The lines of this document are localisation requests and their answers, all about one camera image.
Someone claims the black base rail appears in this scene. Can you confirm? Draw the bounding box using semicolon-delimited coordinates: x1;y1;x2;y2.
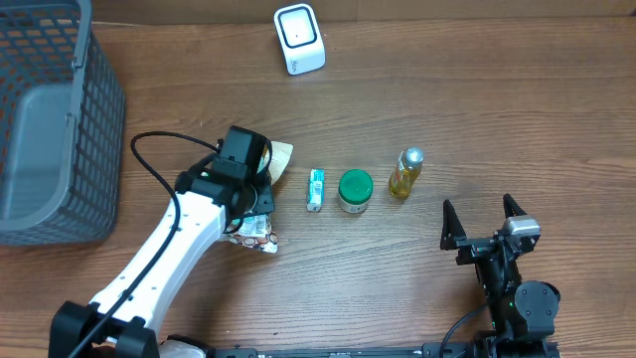
209;342;561;358

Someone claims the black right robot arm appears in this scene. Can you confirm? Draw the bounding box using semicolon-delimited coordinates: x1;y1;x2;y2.
440;194;560;342

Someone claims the brown snack packet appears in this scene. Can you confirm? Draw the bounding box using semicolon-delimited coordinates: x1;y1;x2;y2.
220;141;293;254

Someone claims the green lid white jar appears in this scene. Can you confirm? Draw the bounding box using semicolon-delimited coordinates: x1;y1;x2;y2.
338;169;374;214

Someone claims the yellow liquid bottle silver cap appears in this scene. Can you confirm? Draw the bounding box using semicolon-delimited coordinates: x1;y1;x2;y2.
389;146;424;199

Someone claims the white barcode scanner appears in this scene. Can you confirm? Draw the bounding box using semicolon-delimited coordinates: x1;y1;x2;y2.
273;3;326;76

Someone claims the small teal white box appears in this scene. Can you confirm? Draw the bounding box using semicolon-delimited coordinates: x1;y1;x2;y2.
307;168;325;212

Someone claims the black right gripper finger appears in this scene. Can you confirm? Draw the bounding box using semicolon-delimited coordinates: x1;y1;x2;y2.
503;193;526;218
440;200;467;251

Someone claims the grey plastic shopping basket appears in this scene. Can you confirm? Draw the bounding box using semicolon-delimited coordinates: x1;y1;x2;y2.
1;0;126;246

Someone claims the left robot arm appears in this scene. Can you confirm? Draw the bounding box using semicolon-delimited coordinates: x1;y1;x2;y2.
49;126;275;357

